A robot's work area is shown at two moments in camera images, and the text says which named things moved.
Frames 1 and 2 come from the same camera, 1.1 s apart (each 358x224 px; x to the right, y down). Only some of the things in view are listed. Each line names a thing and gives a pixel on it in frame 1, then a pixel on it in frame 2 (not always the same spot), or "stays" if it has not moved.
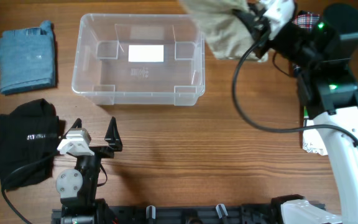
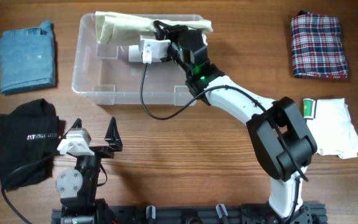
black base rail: x=142 y=214 stays
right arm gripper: x=251 y=17 to x=169 y=32
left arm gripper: x=114 y=139 stays
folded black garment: x=28 y=142 stays
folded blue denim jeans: x=27 y=58 stays
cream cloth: x=227 y=35 to x=114 y=28
